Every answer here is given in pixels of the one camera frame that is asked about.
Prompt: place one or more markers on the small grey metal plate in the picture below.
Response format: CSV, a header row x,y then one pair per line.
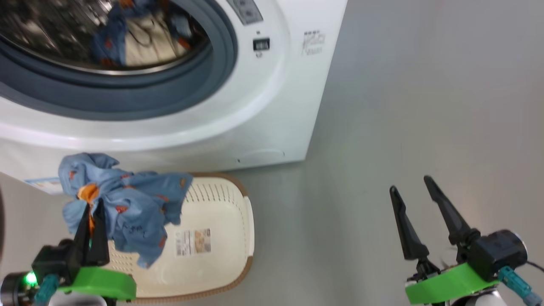
x,y
246,10

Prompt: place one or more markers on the blue bear print garment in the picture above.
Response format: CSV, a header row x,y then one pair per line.
x,y
131,204

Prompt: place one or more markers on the cream and blue garment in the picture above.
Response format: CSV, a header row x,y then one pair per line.
x,y
144,42

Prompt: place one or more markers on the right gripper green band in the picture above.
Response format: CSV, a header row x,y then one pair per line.
x,y
446,282

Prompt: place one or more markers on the blue energy label sticker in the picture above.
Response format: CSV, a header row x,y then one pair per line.
x,y
42,185

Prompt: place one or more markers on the washing machine drum with clothes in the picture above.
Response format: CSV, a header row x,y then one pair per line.
x,y
42,38

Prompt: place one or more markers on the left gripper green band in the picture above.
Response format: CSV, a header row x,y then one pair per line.
x,y
102,282

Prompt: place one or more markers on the round white filter cover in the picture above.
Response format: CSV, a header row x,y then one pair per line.
x,y
261,156

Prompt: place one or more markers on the teal connector of left gripper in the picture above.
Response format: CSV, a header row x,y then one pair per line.
x,y
46,289

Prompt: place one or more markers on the teal connector of gripper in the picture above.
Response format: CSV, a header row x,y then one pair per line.
x,y
514,282
46,289

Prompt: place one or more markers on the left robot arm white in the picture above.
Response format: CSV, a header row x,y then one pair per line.
x,y
76,301

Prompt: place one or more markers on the teal connector of right gripper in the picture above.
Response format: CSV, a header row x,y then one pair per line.
x,y
514,282

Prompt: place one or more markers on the white front-load washing machine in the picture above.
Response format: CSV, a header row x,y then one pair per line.
x,y
263,106

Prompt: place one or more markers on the white basket with brown rim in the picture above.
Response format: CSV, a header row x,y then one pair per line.
x,y
212,212

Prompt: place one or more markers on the white barcode label on basket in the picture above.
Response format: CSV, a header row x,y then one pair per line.
x,y
193,242

